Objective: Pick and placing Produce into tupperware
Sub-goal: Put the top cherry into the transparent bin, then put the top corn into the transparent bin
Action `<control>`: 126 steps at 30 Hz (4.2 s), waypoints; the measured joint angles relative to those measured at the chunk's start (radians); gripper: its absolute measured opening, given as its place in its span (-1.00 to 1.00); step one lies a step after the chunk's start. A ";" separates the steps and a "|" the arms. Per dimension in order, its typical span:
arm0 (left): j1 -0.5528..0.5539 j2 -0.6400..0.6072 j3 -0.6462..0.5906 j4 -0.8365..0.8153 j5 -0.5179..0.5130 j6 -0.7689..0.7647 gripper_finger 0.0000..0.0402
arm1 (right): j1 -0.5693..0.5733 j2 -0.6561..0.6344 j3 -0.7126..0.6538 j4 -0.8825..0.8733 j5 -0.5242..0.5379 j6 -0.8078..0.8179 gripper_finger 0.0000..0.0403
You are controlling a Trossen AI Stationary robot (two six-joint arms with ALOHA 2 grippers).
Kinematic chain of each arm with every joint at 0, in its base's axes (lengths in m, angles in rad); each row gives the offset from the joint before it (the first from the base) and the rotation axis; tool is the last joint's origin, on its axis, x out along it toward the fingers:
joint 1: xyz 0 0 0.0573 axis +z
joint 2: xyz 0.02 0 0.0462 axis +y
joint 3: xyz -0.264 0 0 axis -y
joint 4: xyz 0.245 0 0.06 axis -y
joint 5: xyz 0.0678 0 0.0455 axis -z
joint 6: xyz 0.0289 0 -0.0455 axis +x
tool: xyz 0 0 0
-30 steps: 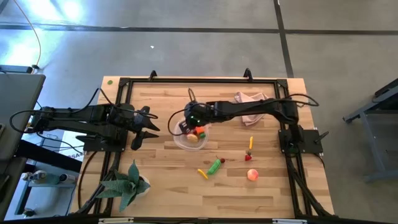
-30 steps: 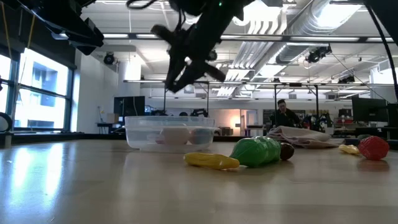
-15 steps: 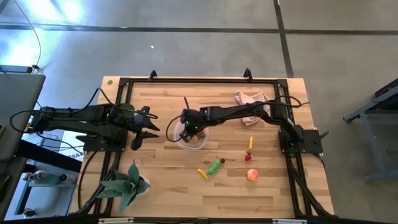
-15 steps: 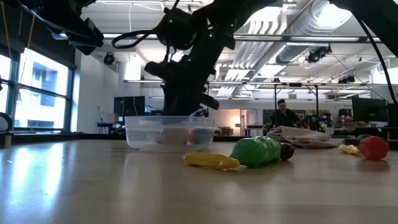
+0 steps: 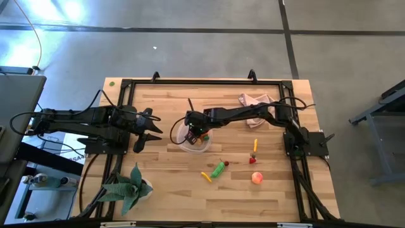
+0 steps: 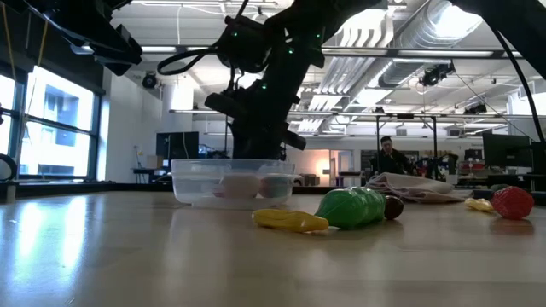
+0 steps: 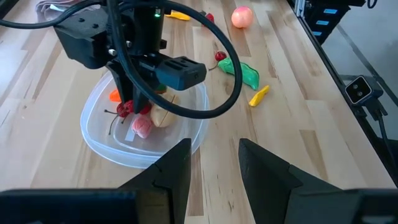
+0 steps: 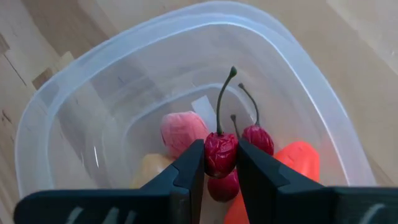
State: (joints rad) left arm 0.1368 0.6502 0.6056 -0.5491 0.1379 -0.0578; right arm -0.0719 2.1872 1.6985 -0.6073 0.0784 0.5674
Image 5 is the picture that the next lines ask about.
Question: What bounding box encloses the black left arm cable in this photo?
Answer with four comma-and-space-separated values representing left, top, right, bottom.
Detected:
8, 89, 162, 137

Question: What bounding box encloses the green artificial plant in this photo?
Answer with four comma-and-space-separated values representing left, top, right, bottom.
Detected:
97, 163, 154, 217

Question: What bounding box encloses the black diagonal bar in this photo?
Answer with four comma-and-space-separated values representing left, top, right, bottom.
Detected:
15, 142, 85, 177

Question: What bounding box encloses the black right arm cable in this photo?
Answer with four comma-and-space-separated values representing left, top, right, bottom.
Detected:
169, 96, 316, 146

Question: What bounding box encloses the orange-pink toy peach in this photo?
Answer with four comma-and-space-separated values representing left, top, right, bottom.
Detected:
251, 171, 264, 186

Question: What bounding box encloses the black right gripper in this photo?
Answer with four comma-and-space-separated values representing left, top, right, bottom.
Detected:
185, 109, 213, 146

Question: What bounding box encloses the white small device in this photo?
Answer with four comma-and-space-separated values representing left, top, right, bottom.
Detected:
59, 176, 78, 187

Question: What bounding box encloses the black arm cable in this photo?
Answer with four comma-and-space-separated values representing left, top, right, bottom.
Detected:
169, 96, 316, 146
8, 89, 162, 137

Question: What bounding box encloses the orange cable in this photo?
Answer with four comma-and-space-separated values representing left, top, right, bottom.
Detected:
12, 0, 43, 69

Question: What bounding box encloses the white bracket strip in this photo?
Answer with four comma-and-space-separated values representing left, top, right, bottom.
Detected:
277, 222, 313, 228
99, 221, 137, 228

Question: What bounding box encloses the grey desk top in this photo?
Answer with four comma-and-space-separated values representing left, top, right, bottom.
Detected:
0, 74, 47, 164

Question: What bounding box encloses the black aluminium table frame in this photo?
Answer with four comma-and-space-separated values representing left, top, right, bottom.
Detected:
74, 78, 341, 222

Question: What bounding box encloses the green toy cucumber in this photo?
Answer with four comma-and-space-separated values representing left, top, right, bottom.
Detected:
210, 161, 226, 179

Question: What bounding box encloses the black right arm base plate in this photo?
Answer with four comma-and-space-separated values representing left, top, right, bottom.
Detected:
283, 131, 335, 158

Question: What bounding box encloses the white plant pot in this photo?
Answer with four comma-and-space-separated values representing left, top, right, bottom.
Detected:
140, 178, 154, 200

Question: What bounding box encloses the white printed label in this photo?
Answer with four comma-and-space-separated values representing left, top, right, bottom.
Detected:
59, 132, 89, 165

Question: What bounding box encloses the blue-grey metal stand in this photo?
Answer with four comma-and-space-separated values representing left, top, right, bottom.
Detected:
349, 79, 405, 186

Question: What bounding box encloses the clear plastic tupperware container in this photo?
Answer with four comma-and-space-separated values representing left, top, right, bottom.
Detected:
176, 122, 213, 155

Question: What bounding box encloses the clear bottle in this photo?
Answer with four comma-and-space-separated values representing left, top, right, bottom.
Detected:
21, 173, 63, 189

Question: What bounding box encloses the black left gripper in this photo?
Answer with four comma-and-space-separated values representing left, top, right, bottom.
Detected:
125, 108, 163, 153

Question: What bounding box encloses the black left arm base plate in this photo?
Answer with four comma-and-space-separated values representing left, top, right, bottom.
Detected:
77, 136, 130, 155

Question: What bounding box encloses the pink folded cloth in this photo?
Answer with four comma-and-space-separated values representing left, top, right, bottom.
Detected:
237, 93, 276, 129

